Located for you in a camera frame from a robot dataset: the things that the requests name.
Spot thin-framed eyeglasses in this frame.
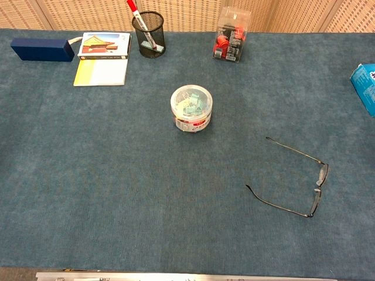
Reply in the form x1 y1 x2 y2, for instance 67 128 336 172
245 136 329 219

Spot clear tub of binder clips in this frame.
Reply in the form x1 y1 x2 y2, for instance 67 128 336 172
170 84 213 133

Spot blue felt table cover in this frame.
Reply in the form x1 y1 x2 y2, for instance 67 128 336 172
0 28 375 277

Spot pale teal eraser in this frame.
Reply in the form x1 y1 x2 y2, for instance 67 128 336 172
140 40 165 54

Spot clear box with orange items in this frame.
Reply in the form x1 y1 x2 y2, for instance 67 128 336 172
213 6 252 64

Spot yellow and white booklet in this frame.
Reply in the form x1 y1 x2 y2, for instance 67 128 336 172
73 58 129 87

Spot black mesh pen holder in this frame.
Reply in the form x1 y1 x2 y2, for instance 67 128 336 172
131 11 166 59

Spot book with palace picture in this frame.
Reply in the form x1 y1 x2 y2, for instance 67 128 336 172
77 32 132 61

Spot red white marker pen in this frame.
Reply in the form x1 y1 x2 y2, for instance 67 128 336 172
126 0 158 49

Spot woven wicker folding screen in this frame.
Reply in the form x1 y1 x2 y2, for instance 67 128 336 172
0 0 375 33

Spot navy blue rectangular box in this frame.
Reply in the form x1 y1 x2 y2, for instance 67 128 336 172
10 37 75 63

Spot light blue printed carton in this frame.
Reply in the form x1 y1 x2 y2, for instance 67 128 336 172
349 63 375 118

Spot aluminium profile rail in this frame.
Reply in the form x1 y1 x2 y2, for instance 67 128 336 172
35 271 338 281

